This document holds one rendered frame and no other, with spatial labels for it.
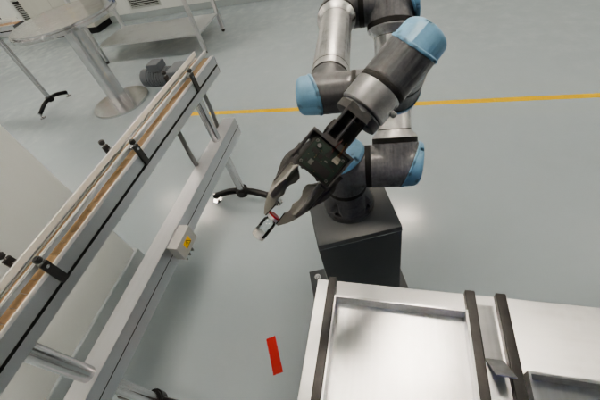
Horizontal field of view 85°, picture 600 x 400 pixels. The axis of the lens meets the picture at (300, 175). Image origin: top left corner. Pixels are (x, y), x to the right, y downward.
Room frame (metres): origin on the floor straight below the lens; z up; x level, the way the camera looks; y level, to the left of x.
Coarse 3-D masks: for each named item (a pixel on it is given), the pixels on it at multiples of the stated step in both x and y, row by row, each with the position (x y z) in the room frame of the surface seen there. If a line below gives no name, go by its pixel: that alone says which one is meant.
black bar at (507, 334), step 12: (504, 300) 0.21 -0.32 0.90; (504, 312) 0.19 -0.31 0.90; (504, 324) 0.17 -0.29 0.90; (504, 336) 0.15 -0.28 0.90; (504, 348) 0.14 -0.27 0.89; (516, 348) 0.13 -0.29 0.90; (516, 360) 0.11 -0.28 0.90; (516, 372) 0.10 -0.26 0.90; (516, 384) 0.08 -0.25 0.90; (516, 396) 0.07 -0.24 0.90; (528, 396) 0.06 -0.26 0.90
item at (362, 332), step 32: (352, 320) 0.26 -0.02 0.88; (384, 320) 0.24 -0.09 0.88; (416, 320) 0.23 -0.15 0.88; (448, 320) 0.21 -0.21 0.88; (352, 352) 0.20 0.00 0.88; (384, 352) 0.19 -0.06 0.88; (416, 352) 0.17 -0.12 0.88; (448, 352) 0.16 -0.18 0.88; (352, 384) 0.15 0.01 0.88; (384, 384) 0.14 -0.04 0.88; (416, 384) 0.12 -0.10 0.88; (448, 384) 0.11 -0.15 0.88
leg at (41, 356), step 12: (36, 348) 0.45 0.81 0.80; (48, 348) 0.46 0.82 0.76; (36, 360) 0.43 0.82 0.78; (48, 360) 0.43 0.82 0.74; (60, 360) 0.44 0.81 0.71; (72, 360) 0.46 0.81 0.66; (60, 372) 0.42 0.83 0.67; (72, 372) 0.43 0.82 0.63; (84, 372) 0.44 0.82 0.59; (120, 384) 0.44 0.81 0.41; (132, 384) 0.46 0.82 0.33; (132, 396) 0.43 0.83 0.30; (144, 396) 0.43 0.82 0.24; (156, 396) 0.45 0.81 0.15
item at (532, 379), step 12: (528, 372) 0.09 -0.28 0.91; (540, 372) 0.09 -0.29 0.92; (528, 384) 0.08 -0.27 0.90; (540, 384) 0.07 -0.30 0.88; (552, 384) 0.07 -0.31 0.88; (564, 384) 0.07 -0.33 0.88; (576, 384) 0.06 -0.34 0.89; (588, 384) 0.06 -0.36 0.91; (540, 396) 0.06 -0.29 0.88; (552, 396) 0.05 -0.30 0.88; (564, 396) 0.05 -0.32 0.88; (576, 396) 0.05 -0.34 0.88; (588, 396) 0.04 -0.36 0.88
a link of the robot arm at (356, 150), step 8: (352, 144) 0.64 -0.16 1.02; (360, 144) 0.63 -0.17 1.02; (352, 152) 0.61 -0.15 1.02; (360, 152) 0.60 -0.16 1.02; (368, 152) 0.61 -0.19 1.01; (360, 160) 0.59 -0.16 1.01; (368, 160) 0.59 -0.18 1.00; (352, 168) 0.58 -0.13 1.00; (360, 168) 0.58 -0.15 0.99; (368, 168) 0.57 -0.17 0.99; (344, 176) 0.58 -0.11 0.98; (352, 176) 0.57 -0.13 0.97; (360, 176) 0.57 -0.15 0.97; (368, 176) 0.56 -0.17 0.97; (344, 184) 0.58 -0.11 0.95; (352, 184) 0.57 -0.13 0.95; (360, 184) 0.57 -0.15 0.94; (368, 184) 0.56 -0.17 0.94; (336, 192) 0.59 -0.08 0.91; (344, 192) 0.58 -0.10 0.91; (352, 192) 0.58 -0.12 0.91; (360, 192) 0.58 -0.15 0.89
